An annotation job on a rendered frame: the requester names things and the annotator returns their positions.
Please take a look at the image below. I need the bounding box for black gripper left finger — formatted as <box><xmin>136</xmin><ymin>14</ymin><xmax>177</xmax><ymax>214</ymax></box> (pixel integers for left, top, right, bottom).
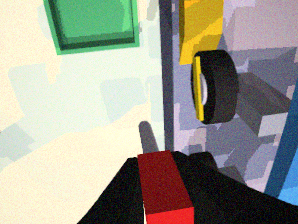
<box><xmin>76</xmin><ymin>157</ymin><xmax>145</xmax><ymax>224</ymax></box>

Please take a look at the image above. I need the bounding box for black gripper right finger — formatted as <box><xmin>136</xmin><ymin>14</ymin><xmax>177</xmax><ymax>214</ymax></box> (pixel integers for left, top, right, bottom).
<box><xmin>170</xmin><ymin>151</ymin><xmax>298</xmax><ymax>224</ymax></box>

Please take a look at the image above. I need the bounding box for pale lilac ramp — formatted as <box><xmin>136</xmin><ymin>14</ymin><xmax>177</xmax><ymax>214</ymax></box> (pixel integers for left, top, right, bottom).
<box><xmin>158</xmin><ymin>0</ymin><xmax>298</xmax><ymax>192</ymax></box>

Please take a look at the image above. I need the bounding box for yellow wedge with orange handle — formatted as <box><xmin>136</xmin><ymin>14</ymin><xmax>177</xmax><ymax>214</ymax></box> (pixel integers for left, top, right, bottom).
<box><xmin>178</xmin><ymin>0</ymin><xmax>223</xmax><ymax>65</ymax></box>

